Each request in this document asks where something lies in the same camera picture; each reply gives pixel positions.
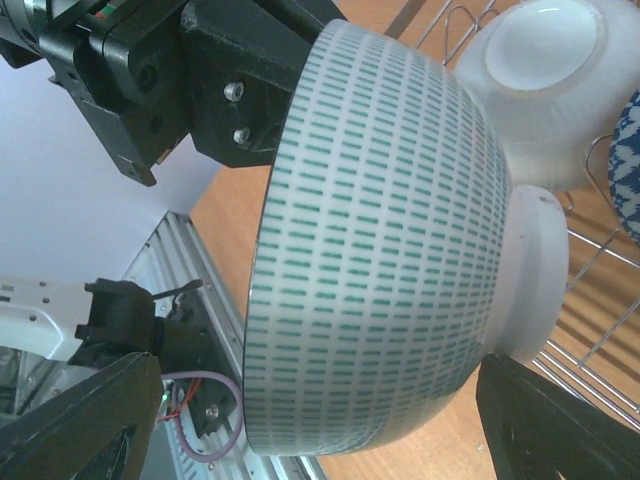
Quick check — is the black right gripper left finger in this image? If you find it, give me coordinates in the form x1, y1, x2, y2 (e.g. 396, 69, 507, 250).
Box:
1, 353, 163, 479

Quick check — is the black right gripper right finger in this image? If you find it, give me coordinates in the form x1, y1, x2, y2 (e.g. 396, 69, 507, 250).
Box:
476, 355, 639, 479

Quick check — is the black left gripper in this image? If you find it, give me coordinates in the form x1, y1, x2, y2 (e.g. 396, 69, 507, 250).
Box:
1, 0, 342, 186

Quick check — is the chrome wire dish rack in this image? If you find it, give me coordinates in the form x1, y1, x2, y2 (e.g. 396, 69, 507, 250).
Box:
383, 1, 639, 428

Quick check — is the pale green dashed bowl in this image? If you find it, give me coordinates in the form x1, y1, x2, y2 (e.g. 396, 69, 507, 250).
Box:
243, 20, 569, 456

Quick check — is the blue patterned bowl red inside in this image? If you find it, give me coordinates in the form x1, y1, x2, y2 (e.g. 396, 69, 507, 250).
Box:
608, 89, 639, 245

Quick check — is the plain white bowl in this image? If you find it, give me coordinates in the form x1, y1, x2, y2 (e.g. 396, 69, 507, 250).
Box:
453, 1, 639, 191

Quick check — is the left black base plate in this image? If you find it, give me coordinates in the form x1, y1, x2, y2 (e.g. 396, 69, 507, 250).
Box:
189, 379, 237, 438

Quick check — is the aluminium front rail bed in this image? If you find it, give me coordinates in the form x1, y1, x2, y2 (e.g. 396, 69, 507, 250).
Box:
125, 213, 326, 479

